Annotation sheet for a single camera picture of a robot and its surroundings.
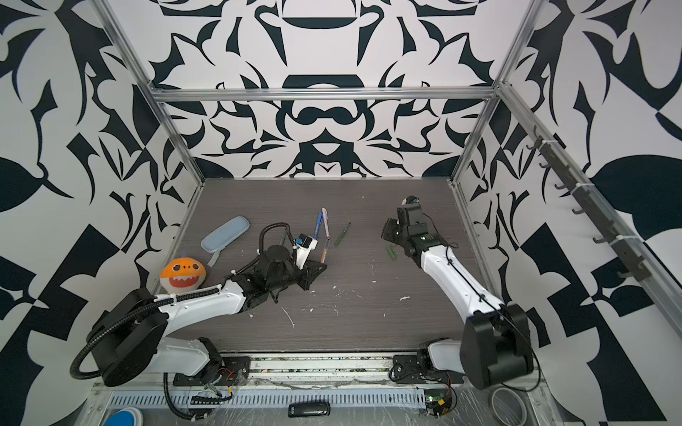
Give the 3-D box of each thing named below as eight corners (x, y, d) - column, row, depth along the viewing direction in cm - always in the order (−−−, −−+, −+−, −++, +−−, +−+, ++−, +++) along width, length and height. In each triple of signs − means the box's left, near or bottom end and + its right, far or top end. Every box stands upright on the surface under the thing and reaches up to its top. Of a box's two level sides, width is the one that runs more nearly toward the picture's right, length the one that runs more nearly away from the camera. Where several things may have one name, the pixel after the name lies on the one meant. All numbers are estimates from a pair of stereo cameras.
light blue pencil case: (200, 246, 99) (198, 242, 97) (243, 216, 108) (241, 212, 106) (210, 256, 96) (208, 253, 94) (253, 225, 105) (251, 221, 103)
